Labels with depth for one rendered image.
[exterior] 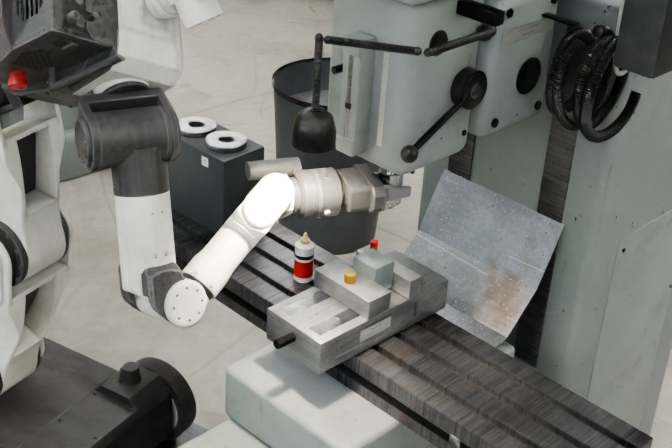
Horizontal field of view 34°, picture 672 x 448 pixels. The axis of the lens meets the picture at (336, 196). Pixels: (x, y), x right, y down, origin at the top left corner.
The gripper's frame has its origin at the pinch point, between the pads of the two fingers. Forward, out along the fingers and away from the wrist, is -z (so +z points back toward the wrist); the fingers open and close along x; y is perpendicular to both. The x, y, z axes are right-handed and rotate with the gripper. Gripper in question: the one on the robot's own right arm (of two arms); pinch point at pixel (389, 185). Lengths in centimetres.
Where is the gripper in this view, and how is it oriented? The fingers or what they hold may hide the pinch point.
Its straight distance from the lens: 205.6
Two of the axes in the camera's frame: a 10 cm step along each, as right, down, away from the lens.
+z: -9.4, 1.0, -3.3
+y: -0.7, 8.8, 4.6
